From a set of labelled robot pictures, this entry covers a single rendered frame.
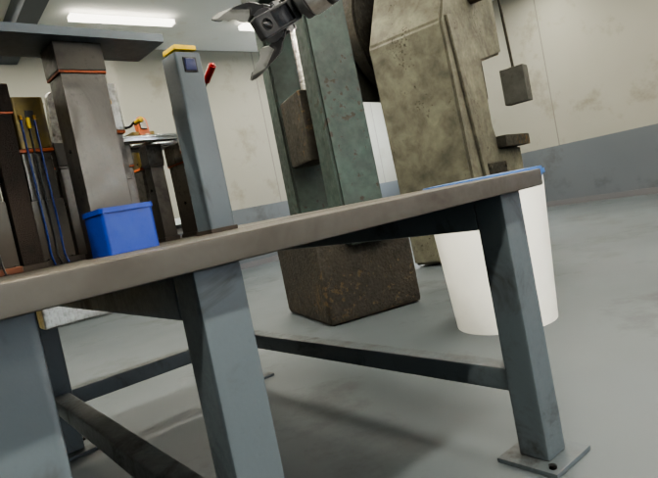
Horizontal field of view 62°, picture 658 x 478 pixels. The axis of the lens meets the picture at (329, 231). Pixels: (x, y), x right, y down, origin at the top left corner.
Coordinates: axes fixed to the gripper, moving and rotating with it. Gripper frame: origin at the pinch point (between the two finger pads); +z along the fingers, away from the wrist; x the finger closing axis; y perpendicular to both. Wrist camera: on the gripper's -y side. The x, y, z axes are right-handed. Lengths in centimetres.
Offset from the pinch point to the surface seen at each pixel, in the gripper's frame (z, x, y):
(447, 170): 23, -156, 310
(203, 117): 16.8, -8.6, 3.9
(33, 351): 15, -20, -72
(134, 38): 15.7, 13.1, -3.7
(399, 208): -23, -40, -28
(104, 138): 27.6, -0.9, -17.8
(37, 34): 24.1, 21.5, -19.2
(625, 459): -36, -123, -21
